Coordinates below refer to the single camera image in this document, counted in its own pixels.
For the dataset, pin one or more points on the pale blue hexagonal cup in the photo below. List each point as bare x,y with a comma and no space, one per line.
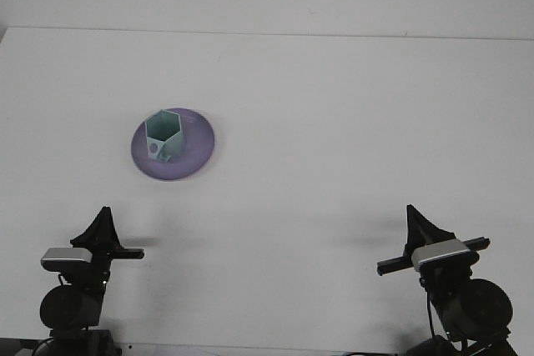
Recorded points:
175,143

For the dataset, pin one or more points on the pale purple round plate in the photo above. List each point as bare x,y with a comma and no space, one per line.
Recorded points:
196,151

